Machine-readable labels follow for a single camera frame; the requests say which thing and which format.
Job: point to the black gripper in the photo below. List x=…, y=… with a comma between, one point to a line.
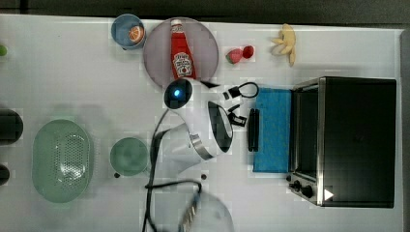
x=229, y=95

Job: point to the black silver toaster oven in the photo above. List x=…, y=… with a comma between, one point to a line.
x=332, y=137

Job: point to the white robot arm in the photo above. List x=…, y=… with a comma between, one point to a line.
x=206, y=130

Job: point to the red strawberry toy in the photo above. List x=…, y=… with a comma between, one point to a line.
x=235, y=55

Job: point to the red ketchup bottle toy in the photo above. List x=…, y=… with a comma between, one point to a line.
x=181, y=58

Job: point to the grey round plate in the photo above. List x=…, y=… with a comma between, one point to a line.
x=202, y=44

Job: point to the yellow banana toy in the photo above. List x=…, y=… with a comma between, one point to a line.
x=285, y=43

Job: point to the orange slice toy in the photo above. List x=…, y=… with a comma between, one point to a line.
x=136, y=34

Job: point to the blue bowl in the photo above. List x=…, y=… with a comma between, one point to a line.
x=120, y=31

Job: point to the green plastic colander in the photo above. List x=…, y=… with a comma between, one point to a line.
x=62, y=161

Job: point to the lime green cup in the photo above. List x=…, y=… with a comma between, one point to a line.
x=3, y=50

